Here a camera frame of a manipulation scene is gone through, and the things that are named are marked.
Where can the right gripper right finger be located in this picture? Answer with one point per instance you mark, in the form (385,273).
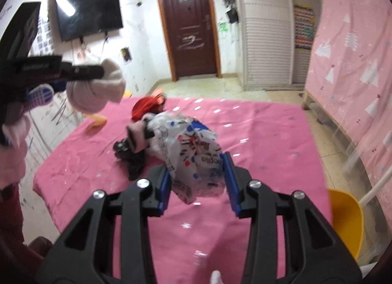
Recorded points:
(290,241)

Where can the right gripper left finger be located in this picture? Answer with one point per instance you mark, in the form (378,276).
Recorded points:
(108,239)

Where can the white printed plastic bag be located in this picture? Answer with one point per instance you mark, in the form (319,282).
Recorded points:
(192,156)

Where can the pile of trash and clothes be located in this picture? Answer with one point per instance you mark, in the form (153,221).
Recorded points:
(141,143)

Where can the left hand white glove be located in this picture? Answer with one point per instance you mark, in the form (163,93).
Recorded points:
(88,97)

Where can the right hand white glove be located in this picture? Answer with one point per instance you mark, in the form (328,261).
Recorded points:
(216,277)

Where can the yellow plastic bin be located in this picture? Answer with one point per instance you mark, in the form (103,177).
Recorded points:
(347,220)

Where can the white metal chair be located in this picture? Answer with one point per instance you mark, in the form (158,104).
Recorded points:
(376,188)

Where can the pink star tablecloth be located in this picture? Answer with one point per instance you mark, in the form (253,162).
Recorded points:
(190,241)

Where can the dark brown door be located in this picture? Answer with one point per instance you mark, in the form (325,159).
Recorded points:
(191,38)

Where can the pink bed curtain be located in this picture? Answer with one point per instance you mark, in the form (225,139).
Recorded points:
(350,76)

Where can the white louvered wardrobe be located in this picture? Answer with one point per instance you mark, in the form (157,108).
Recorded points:
(267,58)

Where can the black wall television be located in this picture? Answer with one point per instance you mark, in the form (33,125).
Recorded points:
(79,18)

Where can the colourful wall poster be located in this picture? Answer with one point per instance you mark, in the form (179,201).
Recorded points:
(304,21)

